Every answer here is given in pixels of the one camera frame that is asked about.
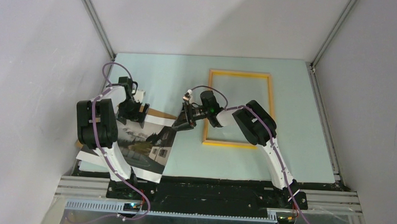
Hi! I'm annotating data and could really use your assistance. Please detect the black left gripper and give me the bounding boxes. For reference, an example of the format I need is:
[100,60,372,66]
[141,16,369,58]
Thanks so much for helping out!
[116,98,150,128]

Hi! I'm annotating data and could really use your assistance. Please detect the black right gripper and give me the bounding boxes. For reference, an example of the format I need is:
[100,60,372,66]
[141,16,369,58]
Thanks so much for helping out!
[171,101,210,134]

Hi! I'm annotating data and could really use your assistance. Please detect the brown cardboard backing board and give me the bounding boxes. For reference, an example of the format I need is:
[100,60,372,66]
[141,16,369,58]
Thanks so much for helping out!
[75,108,176,149]

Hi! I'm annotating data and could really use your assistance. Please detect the mountain landscape photo print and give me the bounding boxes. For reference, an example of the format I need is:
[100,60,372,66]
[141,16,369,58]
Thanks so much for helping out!
[74,113,179,185]

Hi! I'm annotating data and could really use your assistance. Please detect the yellow wooden picture frame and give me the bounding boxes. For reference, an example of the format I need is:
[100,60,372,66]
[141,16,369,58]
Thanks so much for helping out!
[202,69,276,149]

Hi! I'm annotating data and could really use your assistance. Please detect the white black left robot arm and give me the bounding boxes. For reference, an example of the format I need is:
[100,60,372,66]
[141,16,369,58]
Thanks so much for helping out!
[76,76,150,199]

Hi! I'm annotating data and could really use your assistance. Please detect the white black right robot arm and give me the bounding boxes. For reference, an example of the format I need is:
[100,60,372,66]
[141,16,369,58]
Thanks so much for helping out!
[172,87,300,208]

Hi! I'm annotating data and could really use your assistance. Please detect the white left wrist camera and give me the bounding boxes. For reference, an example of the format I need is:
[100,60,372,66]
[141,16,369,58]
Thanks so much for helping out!
[133,90,145,104]

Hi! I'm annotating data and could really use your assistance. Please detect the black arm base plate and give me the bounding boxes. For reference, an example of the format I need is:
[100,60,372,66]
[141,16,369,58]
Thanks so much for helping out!
[106,176,308,218]

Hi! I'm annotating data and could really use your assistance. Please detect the grey slotted cable duct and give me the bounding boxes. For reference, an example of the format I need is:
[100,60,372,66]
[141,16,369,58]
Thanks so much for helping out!
[65,198,278,223]

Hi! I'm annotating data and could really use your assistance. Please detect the aluminium corner post left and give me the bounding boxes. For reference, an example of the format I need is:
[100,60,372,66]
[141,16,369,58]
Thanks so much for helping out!
[81,0,116,61]

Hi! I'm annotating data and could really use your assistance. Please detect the aluminium corner post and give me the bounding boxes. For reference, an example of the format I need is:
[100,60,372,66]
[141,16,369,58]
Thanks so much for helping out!
[310,0,359,72]
[81,0,116,61]

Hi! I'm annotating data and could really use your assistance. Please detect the aluminium corner post right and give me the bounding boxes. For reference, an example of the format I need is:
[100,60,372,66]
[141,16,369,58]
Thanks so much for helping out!
[310,0,359,72]

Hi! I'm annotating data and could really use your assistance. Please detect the aluminium front rail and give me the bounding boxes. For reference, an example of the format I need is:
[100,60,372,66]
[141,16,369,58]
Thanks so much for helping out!
[55,176,363,215]

